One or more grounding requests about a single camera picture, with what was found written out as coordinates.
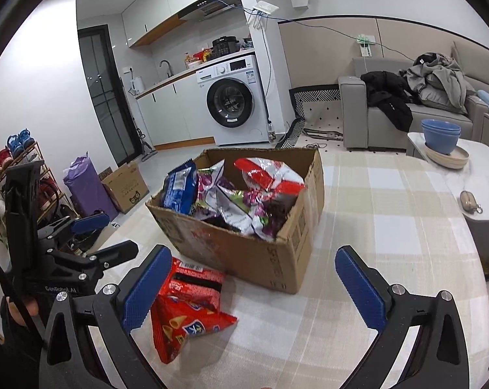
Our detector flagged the white wall cabinets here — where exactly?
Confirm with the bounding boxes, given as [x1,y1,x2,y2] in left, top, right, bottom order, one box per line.
[122,0,241,48]

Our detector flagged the colourful food packages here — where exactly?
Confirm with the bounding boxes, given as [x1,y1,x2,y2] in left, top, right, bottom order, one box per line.
[183,48,213,69]

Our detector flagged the red chips packet blue label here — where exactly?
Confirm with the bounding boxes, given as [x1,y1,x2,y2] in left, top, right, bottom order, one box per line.
[151,294,239,365]

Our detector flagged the dotted rug with striped border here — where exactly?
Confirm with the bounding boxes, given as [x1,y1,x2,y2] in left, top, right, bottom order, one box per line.
[275,85,346,150]

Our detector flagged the long dark power cable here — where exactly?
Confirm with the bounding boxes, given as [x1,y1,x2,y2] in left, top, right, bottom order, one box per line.
[244,6,415,63]

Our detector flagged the beige plate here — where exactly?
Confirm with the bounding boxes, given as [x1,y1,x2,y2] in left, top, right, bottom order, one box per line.
[425,144,470,170]

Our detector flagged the red white snack bag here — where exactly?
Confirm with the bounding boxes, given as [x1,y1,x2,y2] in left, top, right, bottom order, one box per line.
[233,157,307,196]

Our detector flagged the black multicooker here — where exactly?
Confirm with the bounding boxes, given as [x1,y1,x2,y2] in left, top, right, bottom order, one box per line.
[212,36,240,57]

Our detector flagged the blue stacked bowls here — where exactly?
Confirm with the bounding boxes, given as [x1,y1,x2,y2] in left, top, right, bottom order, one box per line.
[422,119,462,140]

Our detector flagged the white router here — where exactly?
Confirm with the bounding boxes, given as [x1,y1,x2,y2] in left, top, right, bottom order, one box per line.
[250,1,279,30]

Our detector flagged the white kitchen base cabinet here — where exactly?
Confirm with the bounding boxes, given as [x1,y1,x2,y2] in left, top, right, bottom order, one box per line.
[136,74,216,150]

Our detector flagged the range hood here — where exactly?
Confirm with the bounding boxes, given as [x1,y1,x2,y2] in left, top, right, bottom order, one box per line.
[178,0,242,23]

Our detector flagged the person's left forearm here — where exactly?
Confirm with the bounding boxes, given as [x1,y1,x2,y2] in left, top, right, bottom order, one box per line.
[0,316,46,389]

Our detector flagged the purple snack packet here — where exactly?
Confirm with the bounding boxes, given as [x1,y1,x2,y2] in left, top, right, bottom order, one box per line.
[215,188,262,234]
[191,160,227,218]
[250,202,294,241]

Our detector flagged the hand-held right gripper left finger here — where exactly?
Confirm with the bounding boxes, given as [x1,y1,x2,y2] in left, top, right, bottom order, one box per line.
[37,244,174,389]

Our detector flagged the purple bag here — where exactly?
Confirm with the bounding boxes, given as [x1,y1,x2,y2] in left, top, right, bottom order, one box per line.
[63,154,119,222]

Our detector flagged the floor mop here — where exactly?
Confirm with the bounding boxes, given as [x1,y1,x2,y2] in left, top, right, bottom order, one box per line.
[133,117,158,160]

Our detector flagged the white washing machine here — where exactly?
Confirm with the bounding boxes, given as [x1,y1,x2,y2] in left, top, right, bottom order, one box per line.
[196,54,271,147]

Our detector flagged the black jacket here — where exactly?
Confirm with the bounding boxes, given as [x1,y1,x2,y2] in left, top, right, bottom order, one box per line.
[361,71,414,132]

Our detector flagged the white marble coffee table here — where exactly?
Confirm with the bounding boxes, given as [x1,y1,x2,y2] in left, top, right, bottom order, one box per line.
[407,132,489,281]

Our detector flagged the shoe rack with shoes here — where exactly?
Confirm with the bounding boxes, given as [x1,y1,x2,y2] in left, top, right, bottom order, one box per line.
[0,130,62,228]

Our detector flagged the blue bowl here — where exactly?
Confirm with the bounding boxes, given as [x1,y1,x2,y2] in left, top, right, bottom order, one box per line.
[424,133,461,155]

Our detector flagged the small cardboard box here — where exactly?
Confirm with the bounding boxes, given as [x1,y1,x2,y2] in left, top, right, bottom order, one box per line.
[100,161,150,215]

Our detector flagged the red snack packet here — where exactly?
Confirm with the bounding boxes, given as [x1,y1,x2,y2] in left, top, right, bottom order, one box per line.
[161,257,226,312]

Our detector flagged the black glass door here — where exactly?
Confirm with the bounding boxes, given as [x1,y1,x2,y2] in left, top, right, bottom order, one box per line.
[78,25,142,163]

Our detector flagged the beige key pouch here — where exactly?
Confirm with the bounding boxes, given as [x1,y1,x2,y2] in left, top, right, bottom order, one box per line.
[460,190,485,214]

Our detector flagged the large cardboard box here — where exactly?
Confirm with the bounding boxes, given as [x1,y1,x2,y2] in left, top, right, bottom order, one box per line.
[146,147,325,295]

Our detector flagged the person's left hand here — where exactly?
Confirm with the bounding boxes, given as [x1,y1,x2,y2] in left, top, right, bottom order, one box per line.
[0,297,41,327]

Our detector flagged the grey clothes pile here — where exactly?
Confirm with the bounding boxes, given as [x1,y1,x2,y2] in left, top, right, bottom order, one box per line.
[399,53,477,114]

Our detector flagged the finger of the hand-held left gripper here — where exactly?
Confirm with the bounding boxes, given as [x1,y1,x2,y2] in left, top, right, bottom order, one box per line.
[39,212,112,249]
[83,240,140,271]

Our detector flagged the wooden shoe rack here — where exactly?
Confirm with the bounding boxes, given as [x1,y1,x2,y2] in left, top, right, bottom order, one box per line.
[0,142,67,244]

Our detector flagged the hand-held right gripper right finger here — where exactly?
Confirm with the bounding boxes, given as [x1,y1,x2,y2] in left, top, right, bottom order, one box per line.
[334,245,470,389]

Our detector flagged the blue snack packet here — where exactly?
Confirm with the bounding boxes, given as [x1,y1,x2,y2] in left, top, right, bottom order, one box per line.
[161,161,197,215]

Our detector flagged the white power strip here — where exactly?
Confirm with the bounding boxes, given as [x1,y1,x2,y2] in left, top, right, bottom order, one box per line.
[357,34,377,57]

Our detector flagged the grey sofa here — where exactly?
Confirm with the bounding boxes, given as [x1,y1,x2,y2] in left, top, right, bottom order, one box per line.
[338,41,489,152]

